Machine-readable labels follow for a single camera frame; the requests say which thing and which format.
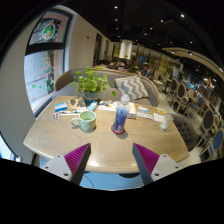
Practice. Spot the window with tree sticker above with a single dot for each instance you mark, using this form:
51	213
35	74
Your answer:
43	78

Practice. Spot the white paper sachet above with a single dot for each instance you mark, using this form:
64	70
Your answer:
157	117
145	115

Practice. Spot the printed paper leaflet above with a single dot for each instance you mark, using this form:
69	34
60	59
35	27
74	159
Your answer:
106	105

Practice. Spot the yellow paper card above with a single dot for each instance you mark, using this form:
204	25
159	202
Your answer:
161	111

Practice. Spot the blue white flat pack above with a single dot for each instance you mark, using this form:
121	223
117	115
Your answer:
60	107

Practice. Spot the flat round red coaster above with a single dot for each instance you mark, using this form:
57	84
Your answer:
115	132

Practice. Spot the grey tufted chair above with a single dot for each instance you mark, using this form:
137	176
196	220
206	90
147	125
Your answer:
185	131

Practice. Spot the group of dining chairs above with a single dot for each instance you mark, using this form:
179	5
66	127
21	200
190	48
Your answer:
206	120

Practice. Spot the clear plastic water bottle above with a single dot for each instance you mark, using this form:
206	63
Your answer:
120	116

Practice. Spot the pale green mug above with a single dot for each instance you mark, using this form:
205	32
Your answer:
87	121

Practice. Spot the grey curved sofa bench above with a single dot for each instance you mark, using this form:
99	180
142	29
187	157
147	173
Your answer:
63	85

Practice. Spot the person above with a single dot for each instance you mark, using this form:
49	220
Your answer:
122	65
112	64
145	70

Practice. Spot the white tube green cap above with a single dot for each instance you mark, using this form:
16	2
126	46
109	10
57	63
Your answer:
70	112

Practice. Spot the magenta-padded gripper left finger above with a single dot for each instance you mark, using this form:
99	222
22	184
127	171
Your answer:
56	168

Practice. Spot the white round pillar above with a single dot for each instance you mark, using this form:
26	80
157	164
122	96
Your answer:
125	49

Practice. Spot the grey white chevron cushion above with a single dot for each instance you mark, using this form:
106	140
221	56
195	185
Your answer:
131	87

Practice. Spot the white blue sachet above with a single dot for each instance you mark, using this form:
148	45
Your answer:
143	109

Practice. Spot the blue white small carton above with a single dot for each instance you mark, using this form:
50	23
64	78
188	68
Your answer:
92	106

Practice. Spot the framed food poster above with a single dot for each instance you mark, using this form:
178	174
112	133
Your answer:
50	29

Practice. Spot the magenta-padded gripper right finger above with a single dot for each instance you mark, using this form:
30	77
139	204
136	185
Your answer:
166	168

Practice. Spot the green potted plant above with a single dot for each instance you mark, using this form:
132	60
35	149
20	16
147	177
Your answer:
90	81

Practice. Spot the white orange cardboard box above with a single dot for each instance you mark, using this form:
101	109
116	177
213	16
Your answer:
132	111

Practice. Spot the clear plastic cup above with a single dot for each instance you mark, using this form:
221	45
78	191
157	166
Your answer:
166	121

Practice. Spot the pill blister pack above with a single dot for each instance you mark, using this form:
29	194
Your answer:
55	116

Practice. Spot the group of ceiling lights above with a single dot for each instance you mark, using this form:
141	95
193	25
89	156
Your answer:
182	15

